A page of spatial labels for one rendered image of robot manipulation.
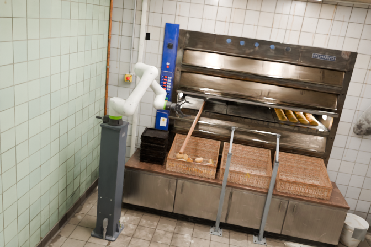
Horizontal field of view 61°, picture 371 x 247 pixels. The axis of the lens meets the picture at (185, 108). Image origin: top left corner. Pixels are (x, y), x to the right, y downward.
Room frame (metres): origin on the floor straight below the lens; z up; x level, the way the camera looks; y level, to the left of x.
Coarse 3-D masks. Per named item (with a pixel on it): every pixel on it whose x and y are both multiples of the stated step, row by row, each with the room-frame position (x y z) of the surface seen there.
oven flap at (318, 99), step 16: (192, 80) 3.68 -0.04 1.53; (208, 80) 3.67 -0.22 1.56; (224, 80) 3.66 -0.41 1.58; (240, 80) 3.64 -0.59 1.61; (256, 96) 3.55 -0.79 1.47; (272, 96) 3.55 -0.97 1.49; (288, 96) 3.54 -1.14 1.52; (304, 96) 3.53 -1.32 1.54; (320, 96) 3.52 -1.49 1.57; (336, 96) 3.51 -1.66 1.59
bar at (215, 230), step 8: (184, 120) 3.31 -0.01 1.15; (192, 120) 3.30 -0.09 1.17; (232, 128) 3.24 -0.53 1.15; (240, 128) 3.23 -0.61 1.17; (232, 136) 3.18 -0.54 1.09; (224, 176) 3.02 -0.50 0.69; (272, 176) 2.96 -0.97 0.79; (224, 184) 3.02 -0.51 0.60; (272, 184) 2.96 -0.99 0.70; (224, 192) 3.02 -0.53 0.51; (272, 192) 2.96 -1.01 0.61; (264, 208) 2.98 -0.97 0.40; (264, 216) 2.96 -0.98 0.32; (216, 224) 3.02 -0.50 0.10; (264, 224) 2.96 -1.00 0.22; (216, 232) 3.01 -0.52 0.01; (256, 240) 2.96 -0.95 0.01; (264, 240) 2.98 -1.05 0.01
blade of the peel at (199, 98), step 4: (188, 96) 4.29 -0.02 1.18; (192, 96) 4.32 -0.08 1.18; (196, 96) 4.34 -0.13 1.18; (200, 96) 4.38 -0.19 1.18; (200, 100) 4.15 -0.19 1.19; (208, 100) 4.13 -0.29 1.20; (212, 100) 4.24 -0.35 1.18; (216, 100) 4.27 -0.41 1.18; (220, 100) 4.30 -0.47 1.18; (224, 100) 4.33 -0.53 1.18; (224, 104) 4.10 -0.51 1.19
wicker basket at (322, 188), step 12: (288, 156) 3.49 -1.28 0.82; (300, 156) 3.48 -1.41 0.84; (288, 168) 3.45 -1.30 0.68; (300, 168) 3.44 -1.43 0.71; (312, 168) 3.44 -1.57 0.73; (324, 168) 3.32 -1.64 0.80; (276, 180) 3.16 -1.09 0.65; (288, 180) 3.04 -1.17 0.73; (300, 180) 3.37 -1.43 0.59; (312, 180) 3.40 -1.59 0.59; (324, 180) 3.24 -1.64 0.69; (288, 192) 3.04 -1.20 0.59; (300, 192) 3.03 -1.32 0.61; (312, 192) 3.02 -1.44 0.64; (324, 192) 3.01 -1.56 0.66
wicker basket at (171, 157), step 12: (180, 144) 3.62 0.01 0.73; (192, 144) 3.61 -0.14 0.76; (204, 144) 3.60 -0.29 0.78; (216, 144) 3.59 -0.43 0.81; (168, 156) 3.24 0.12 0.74; (192, 156) 3.57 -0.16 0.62; (204, 156) 3.56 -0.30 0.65; (168, 168) 3.20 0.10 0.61; (180, 168) 3.19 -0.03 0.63; (192, 168) 3.17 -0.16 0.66; (204, 168) 3.15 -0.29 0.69
